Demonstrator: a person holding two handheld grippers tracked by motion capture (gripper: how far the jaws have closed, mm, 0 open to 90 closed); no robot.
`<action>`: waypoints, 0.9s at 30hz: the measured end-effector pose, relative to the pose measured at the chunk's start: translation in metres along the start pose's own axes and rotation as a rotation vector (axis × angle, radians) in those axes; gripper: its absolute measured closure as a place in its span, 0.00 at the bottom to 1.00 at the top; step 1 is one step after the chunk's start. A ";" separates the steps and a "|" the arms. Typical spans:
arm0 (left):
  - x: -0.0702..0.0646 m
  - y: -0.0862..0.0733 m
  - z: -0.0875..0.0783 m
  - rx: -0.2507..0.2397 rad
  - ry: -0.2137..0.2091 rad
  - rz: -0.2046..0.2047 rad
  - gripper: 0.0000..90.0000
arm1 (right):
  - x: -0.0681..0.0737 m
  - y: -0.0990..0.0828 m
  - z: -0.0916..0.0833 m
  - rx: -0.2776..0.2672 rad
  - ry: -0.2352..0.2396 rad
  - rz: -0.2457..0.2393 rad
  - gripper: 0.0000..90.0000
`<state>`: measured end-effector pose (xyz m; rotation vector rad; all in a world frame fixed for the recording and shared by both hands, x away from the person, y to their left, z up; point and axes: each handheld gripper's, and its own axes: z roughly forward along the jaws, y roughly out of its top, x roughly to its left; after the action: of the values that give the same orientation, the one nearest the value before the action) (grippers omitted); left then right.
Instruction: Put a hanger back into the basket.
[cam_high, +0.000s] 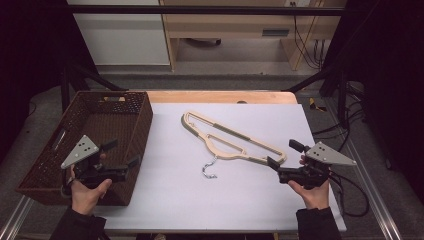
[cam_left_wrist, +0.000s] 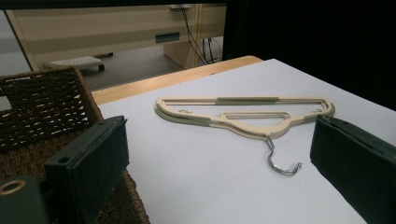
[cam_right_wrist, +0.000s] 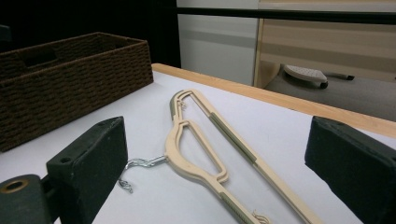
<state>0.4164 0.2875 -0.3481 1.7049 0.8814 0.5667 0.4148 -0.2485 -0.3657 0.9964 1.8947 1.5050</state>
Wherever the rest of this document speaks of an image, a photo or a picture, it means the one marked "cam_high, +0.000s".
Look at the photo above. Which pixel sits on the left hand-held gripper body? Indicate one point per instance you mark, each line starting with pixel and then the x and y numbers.
pixel 81 150

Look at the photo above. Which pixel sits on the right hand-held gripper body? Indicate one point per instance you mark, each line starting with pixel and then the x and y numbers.
pixel 328 156

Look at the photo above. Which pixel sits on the brown woven basket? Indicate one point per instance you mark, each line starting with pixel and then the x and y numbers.
pixel 106 123

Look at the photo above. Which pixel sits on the person's right hand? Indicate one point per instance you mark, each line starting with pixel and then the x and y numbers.
pixel 315 198

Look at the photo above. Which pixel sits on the person's left hand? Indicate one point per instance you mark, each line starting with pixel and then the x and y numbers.
pixel 85 200

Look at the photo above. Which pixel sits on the yellow and black tool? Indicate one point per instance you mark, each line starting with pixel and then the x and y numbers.
pixel 313 104

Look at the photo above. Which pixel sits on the black metal stand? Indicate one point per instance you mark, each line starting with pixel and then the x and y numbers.
pixel 341 93
pixel 65 86

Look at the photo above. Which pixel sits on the white table mat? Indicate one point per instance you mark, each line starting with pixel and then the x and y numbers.
pixel 186 200

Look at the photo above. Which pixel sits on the white cabinet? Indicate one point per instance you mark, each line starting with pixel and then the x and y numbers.
pixel 123 40

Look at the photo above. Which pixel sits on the black curtain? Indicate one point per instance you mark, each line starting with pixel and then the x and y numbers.
pixel 30 50
pixel 393 66

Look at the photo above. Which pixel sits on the light wooden desk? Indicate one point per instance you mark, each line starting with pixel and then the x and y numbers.
pixel 233 25

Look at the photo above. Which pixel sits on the aluminium rail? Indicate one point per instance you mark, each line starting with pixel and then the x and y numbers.
pixel 15 218
pixel 376 200

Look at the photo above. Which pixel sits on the black horizontal frame bar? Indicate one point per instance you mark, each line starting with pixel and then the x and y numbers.
pixel 200 10

